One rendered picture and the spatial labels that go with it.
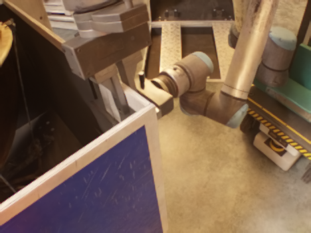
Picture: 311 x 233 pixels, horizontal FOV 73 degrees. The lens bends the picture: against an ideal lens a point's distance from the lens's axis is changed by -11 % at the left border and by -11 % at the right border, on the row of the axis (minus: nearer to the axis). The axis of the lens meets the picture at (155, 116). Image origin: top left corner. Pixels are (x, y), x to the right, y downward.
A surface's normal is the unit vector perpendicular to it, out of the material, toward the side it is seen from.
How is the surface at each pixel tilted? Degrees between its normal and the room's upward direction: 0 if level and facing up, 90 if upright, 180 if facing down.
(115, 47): 80
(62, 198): 90
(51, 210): 90
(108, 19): 86
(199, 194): 0
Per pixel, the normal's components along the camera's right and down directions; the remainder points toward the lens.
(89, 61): 0.64, 0.38
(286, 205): -0.07, -0.69
